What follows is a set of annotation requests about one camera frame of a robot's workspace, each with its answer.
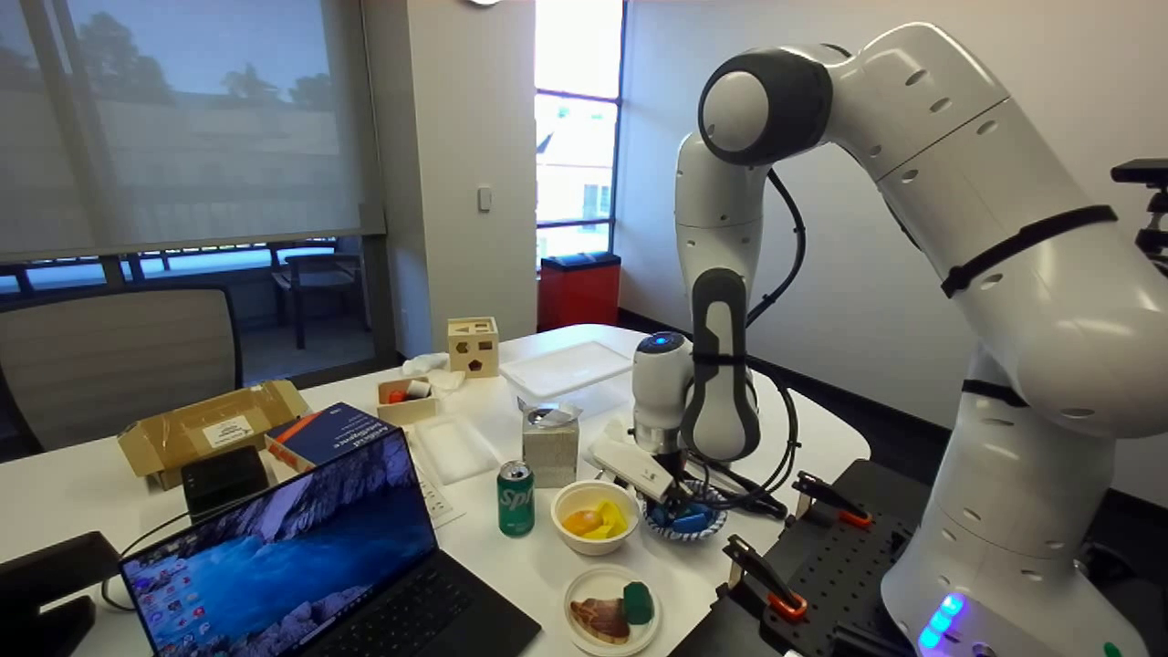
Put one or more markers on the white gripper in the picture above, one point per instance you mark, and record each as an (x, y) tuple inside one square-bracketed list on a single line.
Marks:
[(625, 460)]

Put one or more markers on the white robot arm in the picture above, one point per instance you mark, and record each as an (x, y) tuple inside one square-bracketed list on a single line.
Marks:
[(1009, 305)]

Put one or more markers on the blue-patterned paper plate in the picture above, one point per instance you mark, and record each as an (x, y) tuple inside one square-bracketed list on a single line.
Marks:
[(687, 535)]

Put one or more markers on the plain paper plate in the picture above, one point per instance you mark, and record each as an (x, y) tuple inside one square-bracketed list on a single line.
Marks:
[(608, 648)]

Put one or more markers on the yellow toy fruit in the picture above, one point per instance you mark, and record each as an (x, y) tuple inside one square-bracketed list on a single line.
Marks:
[(612, 517)]

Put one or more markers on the orange round toy fruit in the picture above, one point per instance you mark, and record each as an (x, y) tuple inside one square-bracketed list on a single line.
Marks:
[(583, 522)]

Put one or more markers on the black orange clamp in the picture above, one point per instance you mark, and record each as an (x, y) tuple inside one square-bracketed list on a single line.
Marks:
[(833, 496), (769, 576)]

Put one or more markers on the green toy vegetable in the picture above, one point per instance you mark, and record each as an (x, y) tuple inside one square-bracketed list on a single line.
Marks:
[(636, 601)]

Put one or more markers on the cream bowl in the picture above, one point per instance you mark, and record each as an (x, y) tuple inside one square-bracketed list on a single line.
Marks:
[(570, 540)]

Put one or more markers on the brown toy food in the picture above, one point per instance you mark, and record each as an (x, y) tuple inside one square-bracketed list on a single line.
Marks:
[(601, 618)]

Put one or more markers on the white rectangular tray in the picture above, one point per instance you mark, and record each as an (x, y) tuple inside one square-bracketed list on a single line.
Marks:
[(569, 365)]

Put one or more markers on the green soda can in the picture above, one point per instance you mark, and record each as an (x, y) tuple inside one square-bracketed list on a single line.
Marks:
[(515, 496)]

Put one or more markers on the black mounting board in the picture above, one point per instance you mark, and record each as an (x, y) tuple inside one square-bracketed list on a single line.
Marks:
[(852, 568)]

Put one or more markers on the red bin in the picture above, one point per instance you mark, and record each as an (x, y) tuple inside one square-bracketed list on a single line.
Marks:
[(578, 288)]

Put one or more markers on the clear plastic container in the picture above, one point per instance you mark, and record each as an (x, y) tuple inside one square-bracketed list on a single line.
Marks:
[(457, 449)]

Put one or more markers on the wooden shape sorter box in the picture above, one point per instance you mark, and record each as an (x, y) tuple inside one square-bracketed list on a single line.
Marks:
[(474, 345)]

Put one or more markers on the small wooden box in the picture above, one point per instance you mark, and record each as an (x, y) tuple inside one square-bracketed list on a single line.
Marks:
[(406, 396)]

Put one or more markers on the blue book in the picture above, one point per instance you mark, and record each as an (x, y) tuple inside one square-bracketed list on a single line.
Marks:
[(337, 430)]

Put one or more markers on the open laptop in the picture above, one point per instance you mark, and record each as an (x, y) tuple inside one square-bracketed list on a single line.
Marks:
[(306, 559)]

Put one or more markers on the dark side table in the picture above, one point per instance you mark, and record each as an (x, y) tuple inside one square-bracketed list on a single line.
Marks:
[(314, 275)]

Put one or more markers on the black rectangular device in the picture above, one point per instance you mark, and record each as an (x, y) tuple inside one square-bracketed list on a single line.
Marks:
[(223, 477)]

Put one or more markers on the cardboard box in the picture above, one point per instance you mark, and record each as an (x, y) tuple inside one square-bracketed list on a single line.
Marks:
[(213, 426)]

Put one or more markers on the grey office chair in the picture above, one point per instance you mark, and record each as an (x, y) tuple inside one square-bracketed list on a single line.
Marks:
[(115, 357)]

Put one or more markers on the grey roller blind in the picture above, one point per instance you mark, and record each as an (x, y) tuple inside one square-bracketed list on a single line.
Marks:
[(184, 120)]

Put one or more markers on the black monitor stand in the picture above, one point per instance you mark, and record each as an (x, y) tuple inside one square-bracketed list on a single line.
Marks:
[(43, 589)]

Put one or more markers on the white light switch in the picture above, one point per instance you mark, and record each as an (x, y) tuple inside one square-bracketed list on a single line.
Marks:
[(483, 197)]

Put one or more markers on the black camera on stand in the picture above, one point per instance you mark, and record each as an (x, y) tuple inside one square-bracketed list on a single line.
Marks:
[(1153, 200)]

